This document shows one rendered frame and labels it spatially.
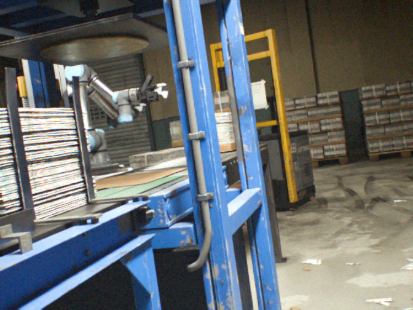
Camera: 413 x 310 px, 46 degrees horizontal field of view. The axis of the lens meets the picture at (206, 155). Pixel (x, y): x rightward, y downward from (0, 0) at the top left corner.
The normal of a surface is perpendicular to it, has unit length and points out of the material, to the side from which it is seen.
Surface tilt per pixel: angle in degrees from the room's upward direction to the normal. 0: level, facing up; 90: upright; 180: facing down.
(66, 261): 90
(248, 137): 90
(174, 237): 90
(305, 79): 90
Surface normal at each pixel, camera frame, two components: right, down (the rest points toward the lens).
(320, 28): -0.28, 0.09
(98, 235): 0.95, -0.12
